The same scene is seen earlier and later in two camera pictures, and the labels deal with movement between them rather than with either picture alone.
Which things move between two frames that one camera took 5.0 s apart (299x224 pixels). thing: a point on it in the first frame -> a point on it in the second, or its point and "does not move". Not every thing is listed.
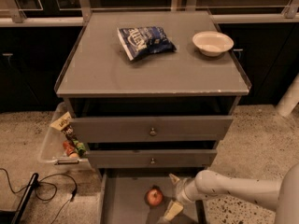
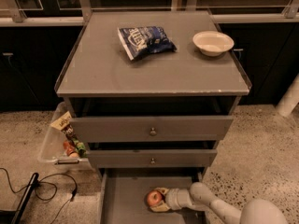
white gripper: [181, 189] -> [172, 198]
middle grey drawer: [152, 159] does not move
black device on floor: [15, 217] does not move
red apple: [154, 197] does not move
